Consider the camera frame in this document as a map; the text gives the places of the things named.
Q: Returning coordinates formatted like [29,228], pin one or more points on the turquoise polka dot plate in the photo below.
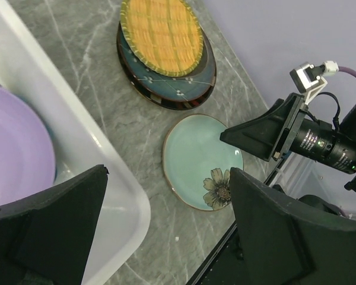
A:
[52,151]

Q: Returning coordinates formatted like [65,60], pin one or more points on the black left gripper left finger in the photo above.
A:
[51,232]

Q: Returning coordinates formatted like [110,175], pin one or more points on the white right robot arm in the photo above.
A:
[346,127]

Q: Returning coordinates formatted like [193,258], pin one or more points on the mint green flower plate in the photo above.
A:
[197,164]

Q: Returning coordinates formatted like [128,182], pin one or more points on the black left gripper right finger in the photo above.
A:
[285,241]

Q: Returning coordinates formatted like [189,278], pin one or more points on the round woven bamboo mat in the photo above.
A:
[165,35]

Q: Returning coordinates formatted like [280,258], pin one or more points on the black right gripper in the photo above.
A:
[282,128]

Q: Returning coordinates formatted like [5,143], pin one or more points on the white plastic bin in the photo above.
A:
[79,143]

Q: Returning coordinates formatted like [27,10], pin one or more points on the black striped lacquer plate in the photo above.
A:
[172,104]

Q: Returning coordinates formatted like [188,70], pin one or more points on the lavender round plate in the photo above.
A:
[25,163]

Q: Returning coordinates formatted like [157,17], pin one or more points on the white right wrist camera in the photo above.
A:
[310,79]

